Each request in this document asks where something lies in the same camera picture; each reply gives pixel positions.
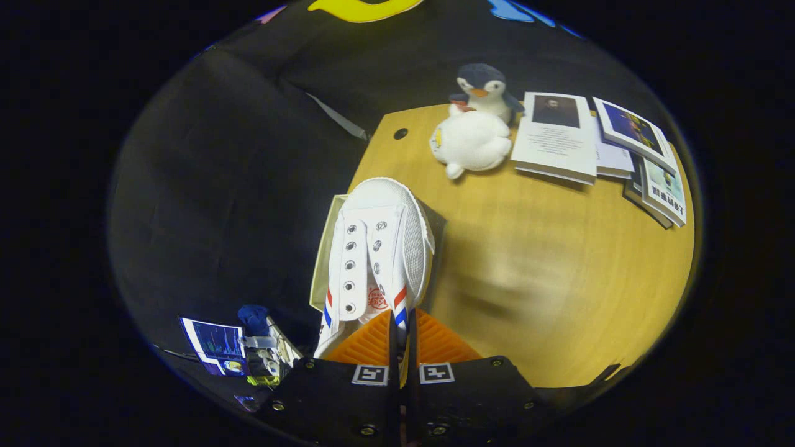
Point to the book with blue picture cover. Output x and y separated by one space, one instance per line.
633 130

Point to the blue cloth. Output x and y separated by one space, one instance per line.
253 320

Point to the grey penguin plush toy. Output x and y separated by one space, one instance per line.
487 93

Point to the white book with portrait cover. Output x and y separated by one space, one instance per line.
553 149

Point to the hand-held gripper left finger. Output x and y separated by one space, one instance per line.
393 397

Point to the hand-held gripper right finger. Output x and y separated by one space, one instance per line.
412 397

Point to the white device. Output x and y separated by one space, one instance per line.
273 357

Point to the white striped canvas shoe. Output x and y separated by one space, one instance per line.
379 211

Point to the plain white book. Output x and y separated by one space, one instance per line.
612 158

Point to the white duck plush toy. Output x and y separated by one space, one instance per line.
472 139

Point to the cream fabric storage box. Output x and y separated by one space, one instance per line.
322 248

